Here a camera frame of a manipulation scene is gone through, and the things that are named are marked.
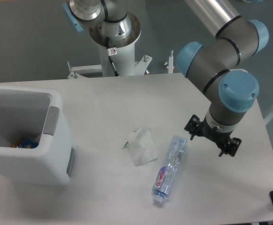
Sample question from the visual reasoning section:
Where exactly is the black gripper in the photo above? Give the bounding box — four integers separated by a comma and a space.
184, 114, 242, 157

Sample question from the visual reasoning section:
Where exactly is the clear plastic water bottle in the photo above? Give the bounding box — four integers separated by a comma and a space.
152, 135, 188, 205

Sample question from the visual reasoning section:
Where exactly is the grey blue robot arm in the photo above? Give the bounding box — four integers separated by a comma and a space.
62, 0, 269, 156

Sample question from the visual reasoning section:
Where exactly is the white plastic trash can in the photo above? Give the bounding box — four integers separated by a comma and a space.
0, 84, 76, 185

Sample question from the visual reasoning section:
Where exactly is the blue snack wrapper in bin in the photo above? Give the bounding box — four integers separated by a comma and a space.
11, 137, 38, 149

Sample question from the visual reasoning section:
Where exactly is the white frame bracket with bolt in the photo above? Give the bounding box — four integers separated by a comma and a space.
164, 50, 175, 74

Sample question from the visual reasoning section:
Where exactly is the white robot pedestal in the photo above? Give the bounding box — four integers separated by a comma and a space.
68, 12, 152, 79

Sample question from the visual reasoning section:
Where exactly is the black cable with tag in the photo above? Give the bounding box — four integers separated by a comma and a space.
105, 36, 121, 77

